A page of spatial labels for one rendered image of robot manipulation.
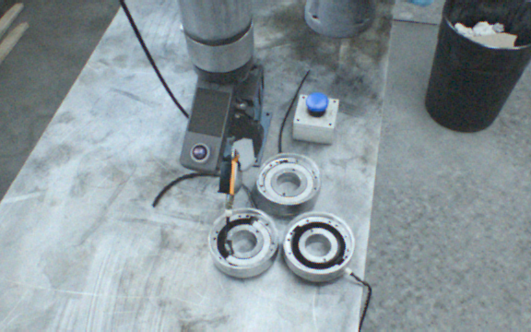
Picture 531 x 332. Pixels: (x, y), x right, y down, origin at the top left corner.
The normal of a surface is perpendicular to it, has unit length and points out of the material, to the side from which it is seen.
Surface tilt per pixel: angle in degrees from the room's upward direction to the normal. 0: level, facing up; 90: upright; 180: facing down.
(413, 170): 0
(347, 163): 0
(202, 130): 32
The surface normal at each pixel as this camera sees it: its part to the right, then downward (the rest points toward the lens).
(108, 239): -0.02, -0.61
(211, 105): -0.08, -0.10
